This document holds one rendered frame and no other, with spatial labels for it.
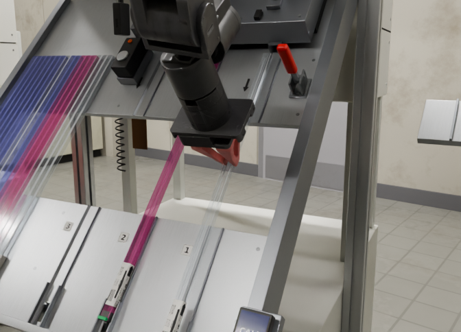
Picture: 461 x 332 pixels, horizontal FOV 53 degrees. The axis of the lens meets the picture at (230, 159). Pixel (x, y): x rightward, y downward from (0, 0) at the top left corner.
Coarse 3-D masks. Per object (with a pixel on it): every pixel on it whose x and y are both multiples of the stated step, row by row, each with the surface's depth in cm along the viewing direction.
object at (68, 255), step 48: (48, 240) 74; (96, 240) 70; (192, 240) 65; (240, 240) 62; (0, 288) 72; (48, 288) 68; (96, 288) 66; (144, 288) 63; (192, 288) 61; (240, 288) 59
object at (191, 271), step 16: (256, 80) 75; (256, 96) 73; (240, 144) 69; (224, 176) 66; (224, 192) 65; (208, 208) 64; (208, 224) 62; (208, 240) 62; (192, 256) 60; (192, 272) 59
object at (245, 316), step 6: (246, 312) 52; (252, 312) 52; (240, 318) 52; (246, 318) 52; (252, 318) 52; (258, 318) 51; (264, 318) 51; (240, 324) 52; (246, 324) 51; (252, 324) 51; (258, 324) 51; (264, 324) 51; (240, 330) 51; (246, 330) 51; (252, 330) 51; (258, 330) 51; (264, 330) 50
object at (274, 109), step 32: (96, 0) 109; (64, 32) 106; (96, 32) 101; (320, 32) 78; (160, 64) 88; (224, 64) 82; (256, 64) 79; (96, 96) 89; (128, 96) 86; (160, 96) 83; (288, 96) 73
